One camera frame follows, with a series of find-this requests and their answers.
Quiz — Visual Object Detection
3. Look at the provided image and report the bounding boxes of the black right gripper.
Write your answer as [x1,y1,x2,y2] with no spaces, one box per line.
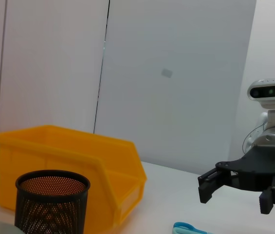
[198,145,275,215]

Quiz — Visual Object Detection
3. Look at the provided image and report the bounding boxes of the blue and teal scissors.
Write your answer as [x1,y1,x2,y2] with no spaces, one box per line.
[172,221,213,234]

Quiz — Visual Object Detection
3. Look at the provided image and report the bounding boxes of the black mesh pen holder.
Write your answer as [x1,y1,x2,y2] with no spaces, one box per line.
[15,170,91,234]

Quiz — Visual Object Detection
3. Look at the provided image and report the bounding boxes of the yellow plastic storage bin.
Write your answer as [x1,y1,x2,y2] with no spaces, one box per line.
[0,124,148,226]

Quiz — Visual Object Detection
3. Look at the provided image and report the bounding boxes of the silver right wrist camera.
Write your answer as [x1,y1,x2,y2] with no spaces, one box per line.
[246,77,275,108]

